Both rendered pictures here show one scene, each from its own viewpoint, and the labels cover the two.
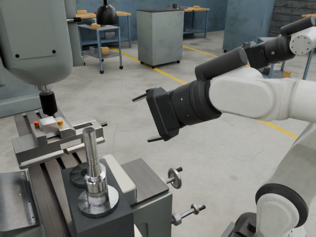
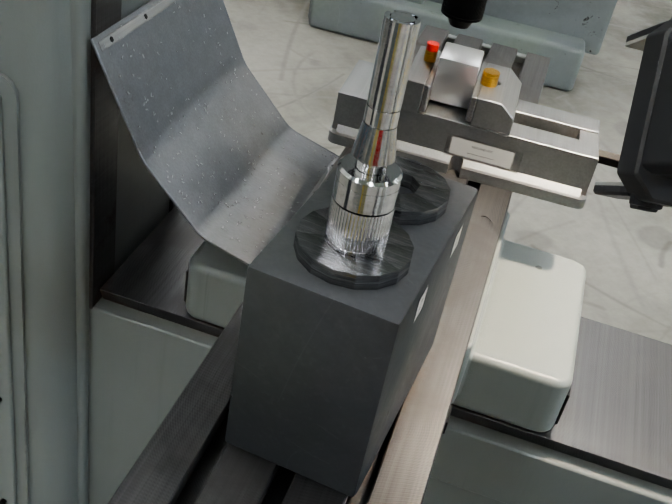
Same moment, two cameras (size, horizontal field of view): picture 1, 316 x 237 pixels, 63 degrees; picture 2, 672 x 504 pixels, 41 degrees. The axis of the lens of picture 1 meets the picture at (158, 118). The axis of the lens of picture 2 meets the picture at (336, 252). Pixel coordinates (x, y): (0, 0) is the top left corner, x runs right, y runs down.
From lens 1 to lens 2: 0.24 m
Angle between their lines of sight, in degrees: 37
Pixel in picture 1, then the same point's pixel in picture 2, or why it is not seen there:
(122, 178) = (550, 340)
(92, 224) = (292, 275)
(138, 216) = (526, 480)
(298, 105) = not seen: outside the picture
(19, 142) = (367, 75)
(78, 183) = not seen: hidden behind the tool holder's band
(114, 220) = (341, 307)
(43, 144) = (411, 107)
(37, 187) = not seen: hidden behind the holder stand
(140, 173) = (633, 381)
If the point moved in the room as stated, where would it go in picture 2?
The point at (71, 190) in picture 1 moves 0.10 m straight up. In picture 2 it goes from (327, 194) to (348, 84)
